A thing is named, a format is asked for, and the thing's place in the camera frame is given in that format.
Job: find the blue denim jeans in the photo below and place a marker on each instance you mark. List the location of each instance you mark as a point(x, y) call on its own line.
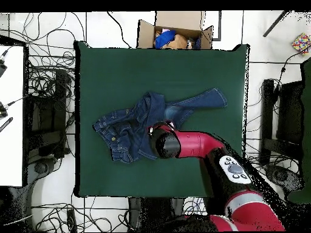
point(145, 116)

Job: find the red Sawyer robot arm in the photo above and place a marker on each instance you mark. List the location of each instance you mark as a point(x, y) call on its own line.
point(194, 145)

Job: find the tan fabric item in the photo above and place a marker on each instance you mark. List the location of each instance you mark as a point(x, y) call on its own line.
point(179, 42)

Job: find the dark green table cloth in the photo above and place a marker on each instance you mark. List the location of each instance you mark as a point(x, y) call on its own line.
point(145, 72)

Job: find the bright blue cloth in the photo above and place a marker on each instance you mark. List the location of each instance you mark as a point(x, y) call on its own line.
point(165, 38)

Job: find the open cardboard box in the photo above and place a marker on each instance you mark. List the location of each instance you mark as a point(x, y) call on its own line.
point(177, 20)

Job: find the black power strip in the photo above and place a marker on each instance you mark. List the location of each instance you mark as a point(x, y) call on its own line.
point(71, 220)

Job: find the green covered side table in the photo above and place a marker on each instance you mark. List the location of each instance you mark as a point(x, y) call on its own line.
point(307, 121)

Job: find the black metal rod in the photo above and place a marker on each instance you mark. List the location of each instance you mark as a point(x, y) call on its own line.
point(275, 23)

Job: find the white table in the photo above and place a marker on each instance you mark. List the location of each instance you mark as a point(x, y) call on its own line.
point(12, 145)

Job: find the colourful dotted cloth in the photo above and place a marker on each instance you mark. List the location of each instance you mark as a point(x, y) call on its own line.
point(301, 43)

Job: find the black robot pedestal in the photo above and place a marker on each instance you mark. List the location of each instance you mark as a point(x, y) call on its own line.
point(155, 213)

